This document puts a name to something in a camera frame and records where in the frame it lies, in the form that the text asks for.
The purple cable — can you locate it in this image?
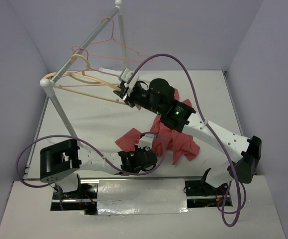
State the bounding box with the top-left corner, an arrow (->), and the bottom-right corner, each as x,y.
15,132 -> 166,188
127,53 -> 247,228

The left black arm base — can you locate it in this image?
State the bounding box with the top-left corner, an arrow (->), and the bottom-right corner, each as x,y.
50,180 -> 99,215

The pink wire hanger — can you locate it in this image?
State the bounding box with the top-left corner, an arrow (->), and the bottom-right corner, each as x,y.
100,16 -> 149,64
72,45 -> 123,76

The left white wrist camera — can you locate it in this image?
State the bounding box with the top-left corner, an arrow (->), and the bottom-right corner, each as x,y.
137,133 -> 156,150

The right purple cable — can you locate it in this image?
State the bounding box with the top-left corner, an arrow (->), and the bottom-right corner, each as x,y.
127,53 -> 247,228

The silver foil tape panel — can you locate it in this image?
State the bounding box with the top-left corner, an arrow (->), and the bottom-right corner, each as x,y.
96,179 -> 188,216

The red t shirt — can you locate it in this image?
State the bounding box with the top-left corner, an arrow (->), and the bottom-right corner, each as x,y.
115,87 -> 200,166

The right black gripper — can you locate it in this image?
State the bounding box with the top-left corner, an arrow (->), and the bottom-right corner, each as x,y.
113,85 -> 163,116

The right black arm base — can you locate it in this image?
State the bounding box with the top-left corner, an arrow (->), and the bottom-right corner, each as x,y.
183,179 -> 228,198

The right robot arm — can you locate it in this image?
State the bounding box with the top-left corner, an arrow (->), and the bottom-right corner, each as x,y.
114,78 -> 262,195

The white garment rack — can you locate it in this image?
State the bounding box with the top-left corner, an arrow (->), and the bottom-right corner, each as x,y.
40,0 -> 128,137

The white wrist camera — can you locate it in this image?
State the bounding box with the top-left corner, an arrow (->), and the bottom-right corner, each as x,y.
137,133 -> 156,150
118,68 -> 134,83

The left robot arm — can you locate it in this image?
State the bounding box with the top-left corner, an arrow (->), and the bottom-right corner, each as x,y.
40,139 -> 158,198

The pink wire hanger near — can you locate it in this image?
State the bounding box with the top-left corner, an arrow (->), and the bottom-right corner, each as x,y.
72,45 -> 123,76

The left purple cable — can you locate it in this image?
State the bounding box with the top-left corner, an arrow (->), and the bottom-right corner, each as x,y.
15,132 -> 166,188

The pink wire hanger far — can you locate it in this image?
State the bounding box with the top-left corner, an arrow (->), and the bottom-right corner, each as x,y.
100,16 -> 149,64

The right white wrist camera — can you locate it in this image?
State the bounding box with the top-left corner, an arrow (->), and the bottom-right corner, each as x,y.
118,68 -> 134,83

